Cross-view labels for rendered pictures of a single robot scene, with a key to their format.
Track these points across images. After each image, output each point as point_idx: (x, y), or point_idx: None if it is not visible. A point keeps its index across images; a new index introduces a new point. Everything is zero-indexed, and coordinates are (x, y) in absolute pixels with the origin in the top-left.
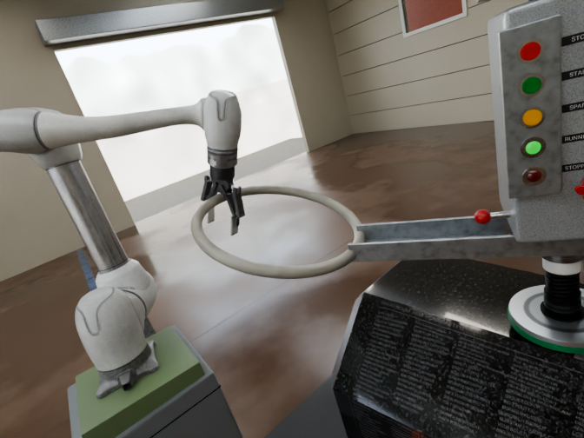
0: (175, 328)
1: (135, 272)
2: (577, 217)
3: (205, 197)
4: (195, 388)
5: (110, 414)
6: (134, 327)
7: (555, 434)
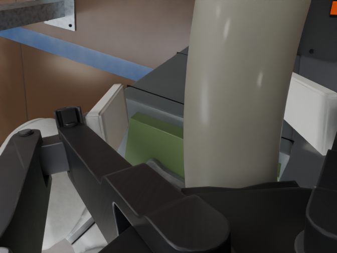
0: (129, 102)
1: (54, 205)
2: None
3: (40, 163)
4: (280, 178)
5: None
6: None
7: None
